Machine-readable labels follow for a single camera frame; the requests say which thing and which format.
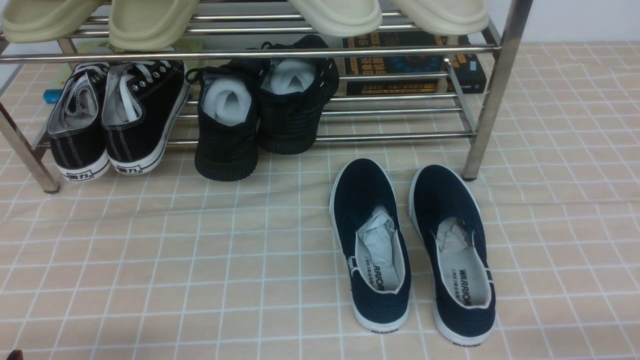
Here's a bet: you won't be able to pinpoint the stainless steel shoe rack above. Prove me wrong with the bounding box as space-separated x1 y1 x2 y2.
0 0 534 194

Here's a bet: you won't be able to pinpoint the black knit shoe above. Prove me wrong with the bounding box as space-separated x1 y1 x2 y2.
185 60 265 182
255 57 339 155

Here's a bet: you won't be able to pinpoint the navy slip-on shoe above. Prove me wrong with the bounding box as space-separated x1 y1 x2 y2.
328 158 412 334
407 164 496 347

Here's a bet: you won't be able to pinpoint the olive green slipper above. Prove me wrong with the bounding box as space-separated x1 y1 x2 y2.
1 0 105 44
109 0 200 51

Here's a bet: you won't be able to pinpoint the cream slipper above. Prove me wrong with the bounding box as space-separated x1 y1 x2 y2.
289 0 383 37
391 0 490 35

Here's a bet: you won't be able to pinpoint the black knit shoe left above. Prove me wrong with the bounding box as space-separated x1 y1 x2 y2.
185 60 265 182

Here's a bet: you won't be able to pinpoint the black white sneaker right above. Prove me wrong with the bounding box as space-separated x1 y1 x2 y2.
101 60 189 176

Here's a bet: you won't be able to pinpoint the black knit shoe right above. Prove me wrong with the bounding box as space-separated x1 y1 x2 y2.
255 57 339 155

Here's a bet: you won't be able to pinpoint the small blue box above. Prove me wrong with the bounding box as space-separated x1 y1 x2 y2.
42 88 63 105

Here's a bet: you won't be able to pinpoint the black box with gold print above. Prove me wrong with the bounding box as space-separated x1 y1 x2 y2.
342 30 487 96

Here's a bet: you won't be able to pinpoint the dark object at corner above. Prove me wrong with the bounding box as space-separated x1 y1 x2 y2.
6 349 25 360

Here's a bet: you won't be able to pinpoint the cream slipper far right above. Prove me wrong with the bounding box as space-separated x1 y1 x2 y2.
391 0 490 35

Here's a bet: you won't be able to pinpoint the olive green slipper far left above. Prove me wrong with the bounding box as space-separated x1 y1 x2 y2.
1 0 105 44

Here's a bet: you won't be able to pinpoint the black white sneaker left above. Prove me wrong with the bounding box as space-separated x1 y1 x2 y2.
46 63 110 182

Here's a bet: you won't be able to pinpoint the black white sneaker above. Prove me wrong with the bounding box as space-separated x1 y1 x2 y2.
101 60 189 176
46 63 110 182

